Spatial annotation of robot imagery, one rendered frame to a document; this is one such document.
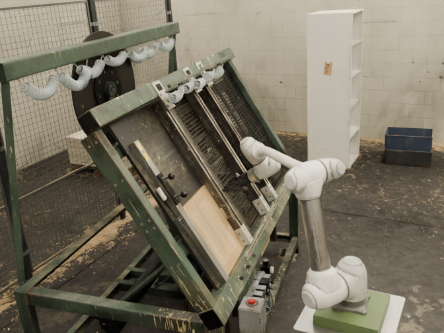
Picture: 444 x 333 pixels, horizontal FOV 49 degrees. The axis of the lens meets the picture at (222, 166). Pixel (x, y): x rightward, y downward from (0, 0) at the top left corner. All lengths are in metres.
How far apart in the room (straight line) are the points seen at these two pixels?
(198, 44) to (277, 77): 1.58
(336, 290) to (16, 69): 2.00
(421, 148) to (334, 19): 2.07
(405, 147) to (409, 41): 1.65
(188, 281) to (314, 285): 0.65
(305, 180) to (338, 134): 4.42
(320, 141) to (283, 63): 1.94
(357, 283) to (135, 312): 1.24
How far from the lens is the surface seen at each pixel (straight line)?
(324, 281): 2.58
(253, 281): 3.17
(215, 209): 3.12
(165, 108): 3.07
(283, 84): 8.41
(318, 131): 6.88
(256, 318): 2.64
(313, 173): 2.44
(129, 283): 4.34
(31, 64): 2.91
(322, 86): 6.71
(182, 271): 2.64
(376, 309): 2.86
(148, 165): 2.74
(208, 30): 8.86
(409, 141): 7.04
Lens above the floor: 2.50
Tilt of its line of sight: 20 degrees down
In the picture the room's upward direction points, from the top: 4 degrees counter-clockwise
